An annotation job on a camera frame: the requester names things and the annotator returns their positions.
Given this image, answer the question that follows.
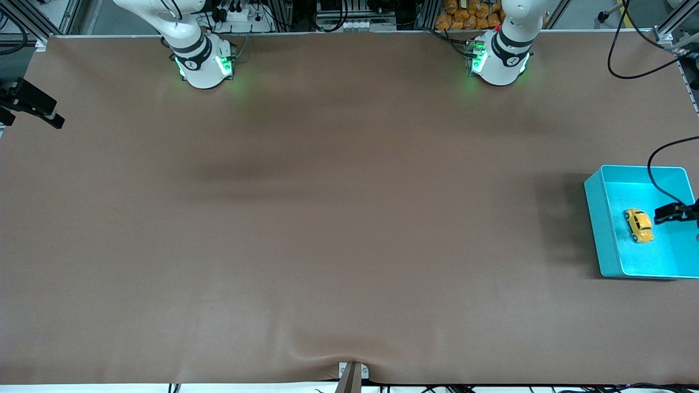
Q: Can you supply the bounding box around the yellow beetle toy car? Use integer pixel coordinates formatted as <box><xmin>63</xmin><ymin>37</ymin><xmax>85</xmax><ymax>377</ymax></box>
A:
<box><xmin>624</xmin><ymin>207</ymin><xmax>655</xmax><ymax>244</ymax></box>

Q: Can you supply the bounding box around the turquoise plastic bin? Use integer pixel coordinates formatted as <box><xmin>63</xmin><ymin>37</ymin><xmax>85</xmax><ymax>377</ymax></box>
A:
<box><xmin>583</xmin><ymin>165</ymin><xmax>699</xmax><ymax>279</ymax></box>

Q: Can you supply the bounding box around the white power strip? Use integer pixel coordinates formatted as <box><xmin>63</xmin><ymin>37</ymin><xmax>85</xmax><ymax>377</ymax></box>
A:
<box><xmin>210</xmin><ymin>0</ymin><xmax>274</xmax><ymax>33</ymax></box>

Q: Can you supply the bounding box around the bag of orange items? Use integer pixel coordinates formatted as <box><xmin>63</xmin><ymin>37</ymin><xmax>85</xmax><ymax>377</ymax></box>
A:
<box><xmin>435</xmin><ymin>0</ymin><xmax>548</xmax><ymax>31</ymax></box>

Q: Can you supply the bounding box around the brown table mat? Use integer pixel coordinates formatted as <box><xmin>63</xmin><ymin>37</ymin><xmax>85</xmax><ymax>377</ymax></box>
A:
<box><xmin>0</xmin><ymin>30</ymin><xmax>699</xmax><ymax>386</ymax></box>

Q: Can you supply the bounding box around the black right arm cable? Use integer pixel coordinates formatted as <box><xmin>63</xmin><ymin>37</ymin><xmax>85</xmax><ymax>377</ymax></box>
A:
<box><xmin>0</xmin><ymin>22</ymin><xmax>29</xmax><ymax>56</ymax></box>

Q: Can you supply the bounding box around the metal table clamp bracket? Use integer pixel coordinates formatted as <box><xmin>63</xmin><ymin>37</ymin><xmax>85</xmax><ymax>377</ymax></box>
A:
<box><xmin>334</xmin><ymin>361</ymin><xmax>370</xmax><ymax>393</ymax></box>

